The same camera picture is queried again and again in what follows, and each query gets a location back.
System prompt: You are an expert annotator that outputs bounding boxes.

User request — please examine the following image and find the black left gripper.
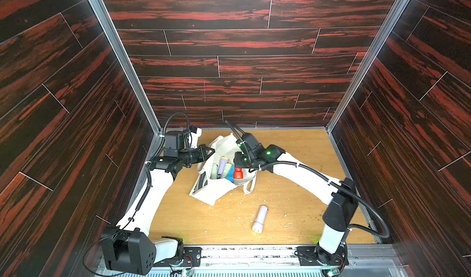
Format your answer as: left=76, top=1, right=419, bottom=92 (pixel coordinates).
left=177, top=145, right=215, bottom=167

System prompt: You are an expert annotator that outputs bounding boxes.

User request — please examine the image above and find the red flashlight front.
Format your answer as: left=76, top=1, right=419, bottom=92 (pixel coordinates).
left=233, top=167, right=244, bottom=180

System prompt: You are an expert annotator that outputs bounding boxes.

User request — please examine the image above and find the pale green flashlight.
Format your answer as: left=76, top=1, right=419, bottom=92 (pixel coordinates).
left=222, top=163, right=233, bottom=178
left=210, top=164, right=218, bottom=180

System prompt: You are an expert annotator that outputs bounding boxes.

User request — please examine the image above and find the white printed tote bag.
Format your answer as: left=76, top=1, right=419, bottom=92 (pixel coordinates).
left=190, top=134, right=257, bottom=206

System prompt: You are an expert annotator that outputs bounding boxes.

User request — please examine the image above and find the lavender white flashlight front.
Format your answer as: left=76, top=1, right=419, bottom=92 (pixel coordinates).
left=252, top=205, right=269, bottom=234

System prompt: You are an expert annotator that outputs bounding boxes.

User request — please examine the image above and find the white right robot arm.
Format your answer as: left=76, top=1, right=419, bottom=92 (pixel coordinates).
left=234, top=145, right=358, bottom=255

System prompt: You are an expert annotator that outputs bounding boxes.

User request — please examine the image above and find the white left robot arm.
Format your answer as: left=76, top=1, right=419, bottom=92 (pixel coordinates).
left=99, top=144, right=215, bottom=276

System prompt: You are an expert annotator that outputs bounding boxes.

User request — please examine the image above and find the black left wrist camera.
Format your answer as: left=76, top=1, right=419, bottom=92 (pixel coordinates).
left=164, top=129, right=192, bottom=150

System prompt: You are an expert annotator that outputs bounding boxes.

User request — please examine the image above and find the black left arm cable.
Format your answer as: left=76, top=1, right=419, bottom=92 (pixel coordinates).
left=82, top=111, right=190, bottom=277

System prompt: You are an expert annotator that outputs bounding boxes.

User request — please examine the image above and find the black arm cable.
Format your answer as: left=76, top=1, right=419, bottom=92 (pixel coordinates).
left=224, top=120, right=391, bottom=263
left=82, top=111, right=190, bottom=277

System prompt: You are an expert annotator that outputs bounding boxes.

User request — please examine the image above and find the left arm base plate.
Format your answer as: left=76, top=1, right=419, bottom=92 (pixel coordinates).
left=153, top=246, right=202, bottom=268

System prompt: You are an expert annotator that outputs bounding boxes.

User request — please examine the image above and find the aluminium front rail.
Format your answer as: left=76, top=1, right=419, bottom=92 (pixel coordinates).
left=93, top=244, right=406, bottom=277

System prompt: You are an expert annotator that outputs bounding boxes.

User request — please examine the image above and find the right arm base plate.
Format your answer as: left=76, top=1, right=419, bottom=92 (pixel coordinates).
left=294, top=246, right=349, bottom=267

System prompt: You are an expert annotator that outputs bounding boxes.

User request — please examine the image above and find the aluminium corner post left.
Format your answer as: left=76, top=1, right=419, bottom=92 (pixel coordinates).
left=88, top=0, right=161, bottom=135

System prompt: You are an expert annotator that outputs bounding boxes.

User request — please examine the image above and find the aluminium corner post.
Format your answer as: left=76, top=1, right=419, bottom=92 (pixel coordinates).
left=88, top=0, right=161, bottom=135
left=326, top=0, right=410, bottom=136

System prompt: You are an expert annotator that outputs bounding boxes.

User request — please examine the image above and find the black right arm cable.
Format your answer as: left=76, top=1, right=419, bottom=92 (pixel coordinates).
left=224, top=120, right=391, bottom=263

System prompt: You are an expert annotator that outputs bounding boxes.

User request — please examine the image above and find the aluminium corner post right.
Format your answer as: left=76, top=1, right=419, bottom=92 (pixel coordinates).
left=326, top=0, right=410, bottom=136

